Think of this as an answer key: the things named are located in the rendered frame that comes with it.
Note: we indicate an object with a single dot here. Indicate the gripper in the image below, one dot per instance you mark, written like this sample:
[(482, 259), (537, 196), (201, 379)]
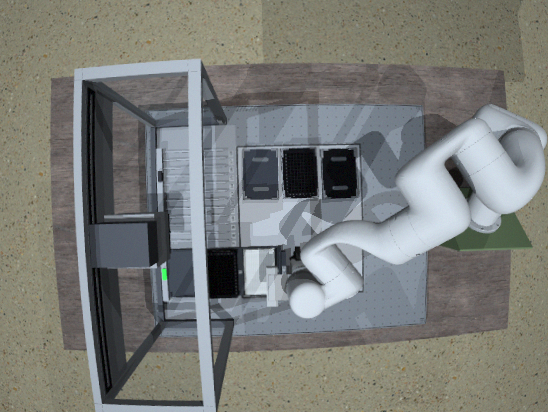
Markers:
[(295, 262)]

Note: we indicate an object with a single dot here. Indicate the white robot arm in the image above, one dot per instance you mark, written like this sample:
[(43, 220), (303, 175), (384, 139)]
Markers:
[(437, 210)]

